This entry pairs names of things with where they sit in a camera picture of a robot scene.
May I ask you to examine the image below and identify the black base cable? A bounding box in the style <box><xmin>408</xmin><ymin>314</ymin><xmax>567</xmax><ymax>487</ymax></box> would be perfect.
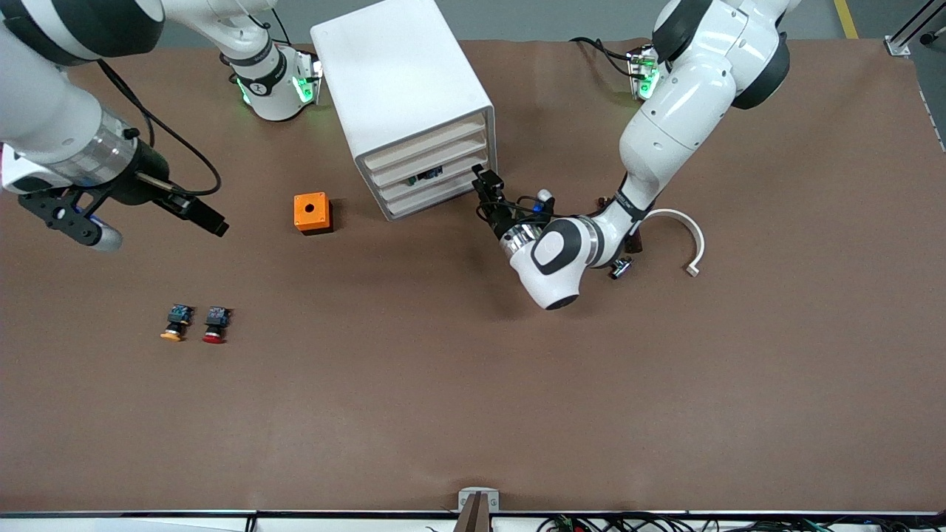
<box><xmin>569</xmin><ymin>35</ymin><xmax>644</xmax><ymax>78</ymax></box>

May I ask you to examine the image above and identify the yellow floor tape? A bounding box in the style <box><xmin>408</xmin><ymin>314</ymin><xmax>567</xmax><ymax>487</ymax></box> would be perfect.
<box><xmin>834</xmin><ymin>0</ymin><xmax>862</xmax><ymax>39</ymax></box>

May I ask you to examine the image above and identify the black cable bundle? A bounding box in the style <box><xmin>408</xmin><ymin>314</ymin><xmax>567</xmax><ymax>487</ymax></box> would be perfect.
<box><xmin>536</xmin><ymin>512</ymin><xmax>946</xmax><ymax>532</ymax></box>

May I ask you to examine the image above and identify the orange button enclosure box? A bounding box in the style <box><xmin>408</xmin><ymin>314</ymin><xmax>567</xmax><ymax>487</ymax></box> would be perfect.
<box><xmin>293</xmin><ymin>192</ymin><xmax>335</xmax><ymax>236</ymax></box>

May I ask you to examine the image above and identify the white curved clamp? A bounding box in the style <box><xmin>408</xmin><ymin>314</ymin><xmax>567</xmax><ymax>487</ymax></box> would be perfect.
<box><xmin>643</xmin><ymin>208</ymin><xmax>706</xmax><ymax>279</ymax></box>

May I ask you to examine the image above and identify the white table edge rail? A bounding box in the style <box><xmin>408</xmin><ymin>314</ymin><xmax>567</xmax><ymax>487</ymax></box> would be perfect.
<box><xmin>0</xmin><ymin>510</ymin><xmax>459</xmax><ymax>532</ymax></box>

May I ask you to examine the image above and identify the aluminium frame profile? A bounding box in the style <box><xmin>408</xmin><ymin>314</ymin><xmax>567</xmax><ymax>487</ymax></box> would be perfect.
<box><xmin>885</xmin><ymin>0</ymin><xmax>946</xmax><ymax>58</ymax></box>

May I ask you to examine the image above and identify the red push button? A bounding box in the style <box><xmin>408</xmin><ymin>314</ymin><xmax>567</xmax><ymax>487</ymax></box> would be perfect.
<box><xmin>202</xmin><ymin>306</ymin><xmax>232</xmax><ymax>345</ymax></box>

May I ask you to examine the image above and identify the grey metal bracket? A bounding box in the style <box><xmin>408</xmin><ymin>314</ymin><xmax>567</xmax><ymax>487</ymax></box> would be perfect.
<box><xmin>458</xmin><ymin>488</ymin><xmax>500</xmax><ymax>514</ymax></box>

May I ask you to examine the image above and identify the brown table mat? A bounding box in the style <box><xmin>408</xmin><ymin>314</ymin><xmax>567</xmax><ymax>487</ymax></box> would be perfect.
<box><xmin>0</xmin><ymin>38</ymin><xmax>946</xmax><ymax>514</ymax></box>

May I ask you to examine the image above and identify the yellow push button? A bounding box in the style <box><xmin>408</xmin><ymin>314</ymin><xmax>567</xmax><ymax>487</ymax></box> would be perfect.
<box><xmin>160</xmin><ymin>304</ymin><xmax>195</xmax><ymax>343</ymax></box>

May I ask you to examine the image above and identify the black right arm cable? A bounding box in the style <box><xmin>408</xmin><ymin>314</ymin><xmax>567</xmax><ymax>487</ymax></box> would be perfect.
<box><xmin>96</xmin><ymin>59</ymin><xmax>222</xmax><ymax>199</ymax></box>

